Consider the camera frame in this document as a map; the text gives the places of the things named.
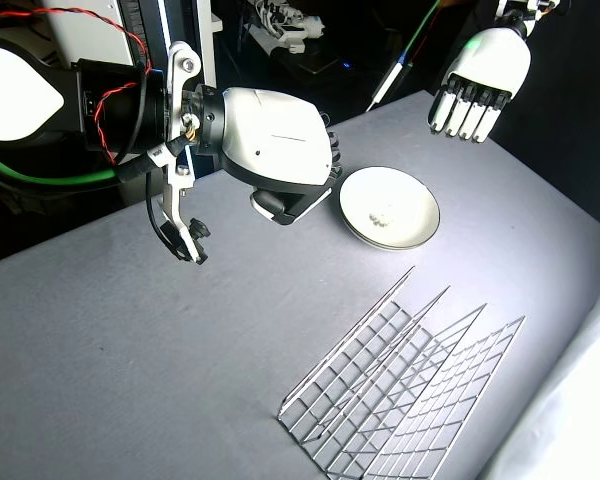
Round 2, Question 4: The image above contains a spare white robot hand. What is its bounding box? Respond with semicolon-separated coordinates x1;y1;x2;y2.
247;0;326;55

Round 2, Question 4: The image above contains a green cable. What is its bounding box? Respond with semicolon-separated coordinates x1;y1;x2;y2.
399;0;444;64

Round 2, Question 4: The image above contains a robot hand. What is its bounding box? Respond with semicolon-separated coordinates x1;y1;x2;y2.
219;87;343;227
427;27;532;145

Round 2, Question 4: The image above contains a white cloth sheet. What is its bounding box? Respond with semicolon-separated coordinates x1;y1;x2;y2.
479;272;600;480

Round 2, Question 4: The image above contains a white wire dish rack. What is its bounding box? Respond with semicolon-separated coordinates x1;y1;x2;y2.
277;265;527;480

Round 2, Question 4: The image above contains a grey table cloth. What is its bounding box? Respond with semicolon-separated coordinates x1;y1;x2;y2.
0;89;600;480

